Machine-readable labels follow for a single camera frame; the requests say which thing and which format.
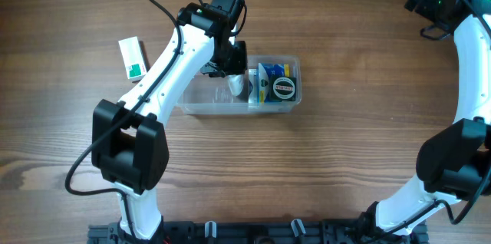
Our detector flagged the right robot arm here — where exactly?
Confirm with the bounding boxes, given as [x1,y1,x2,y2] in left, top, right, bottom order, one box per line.
[353,0,490,243]

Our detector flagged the white blue medicine box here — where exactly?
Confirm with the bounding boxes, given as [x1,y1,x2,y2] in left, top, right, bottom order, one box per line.
[248,69,258,104]

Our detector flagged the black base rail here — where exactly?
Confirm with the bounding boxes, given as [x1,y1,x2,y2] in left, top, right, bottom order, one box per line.
[87,219,430,244]

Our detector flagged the white green medicine box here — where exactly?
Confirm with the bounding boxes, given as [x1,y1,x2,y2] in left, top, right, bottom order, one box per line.
[118,36,147,82]

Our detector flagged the clear plastic container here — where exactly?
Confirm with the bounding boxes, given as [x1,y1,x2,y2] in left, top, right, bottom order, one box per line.
[177,55,302,115]

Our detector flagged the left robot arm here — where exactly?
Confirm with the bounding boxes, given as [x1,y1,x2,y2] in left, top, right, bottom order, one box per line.
[87,0,247,243]

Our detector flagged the blue yellow VapoDrops box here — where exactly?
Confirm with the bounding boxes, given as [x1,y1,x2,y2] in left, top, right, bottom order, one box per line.
[257,63,291,104]

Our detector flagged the dark green round-logo box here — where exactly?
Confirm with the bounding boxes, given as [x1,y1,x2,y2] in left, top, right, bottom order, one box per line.
[269,76,298,102]

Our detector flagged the clear cap white spray bottle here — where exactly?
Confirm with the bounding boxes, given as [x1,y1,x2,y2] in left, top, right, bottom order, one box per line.
[227,74,245,97]

